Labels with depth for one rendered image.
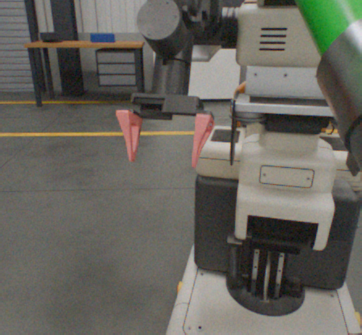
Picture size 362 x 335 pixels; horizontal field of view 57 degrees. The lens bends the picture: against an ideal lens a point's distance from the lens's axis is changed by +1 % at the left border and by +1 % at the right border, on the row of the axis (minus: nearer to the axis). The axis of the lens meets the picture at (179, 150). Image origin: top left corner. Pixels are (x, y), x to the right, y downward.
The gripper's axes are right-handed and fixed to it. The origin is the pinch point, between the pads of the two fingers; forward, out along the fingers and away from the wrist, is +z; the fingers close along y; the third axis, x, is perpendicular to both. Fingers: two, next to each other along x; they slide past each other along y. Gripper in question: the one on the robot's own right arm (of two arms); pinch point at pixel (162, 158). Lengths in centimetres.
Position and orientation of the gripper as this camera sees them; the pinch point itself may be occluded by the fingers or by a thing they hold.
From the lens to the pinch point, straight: 50.5
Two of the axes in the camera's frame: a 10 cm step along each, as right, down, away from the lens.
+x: 2.0, 1.1, 9.7
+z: -1.0, 9.9, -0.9
